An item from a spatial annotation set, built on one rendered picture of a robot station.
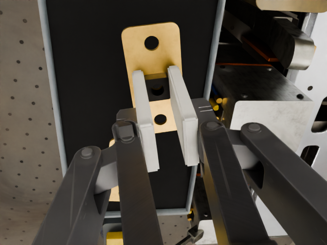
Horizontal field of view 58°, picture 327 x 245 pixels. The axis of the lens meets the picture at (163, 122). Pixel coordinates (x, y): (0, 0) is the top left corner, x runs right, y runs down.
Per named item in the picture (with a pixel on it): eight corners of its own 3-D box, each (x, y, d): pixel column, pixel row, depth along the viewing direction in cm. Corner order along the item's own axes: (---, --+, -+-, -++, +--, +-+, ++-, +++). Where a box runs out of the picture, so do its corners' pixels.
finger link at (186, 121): (182, 120, 14) (198, 118, 14) (167, 65, 20) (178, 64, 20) (186, 167, 16) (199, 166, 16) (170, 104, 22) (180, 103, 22)
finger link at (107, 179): (147, 186, 14) (83, 197, 14) (140, 127, 18) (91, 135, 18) (143, 162, 13) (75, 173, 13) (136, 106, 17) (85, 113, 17)
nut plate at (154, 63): (185, 127, 24) (187, 135, 23) (137, 133, 24) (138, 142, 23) (178, 20, 19) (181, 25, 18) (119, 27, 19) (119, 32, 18)
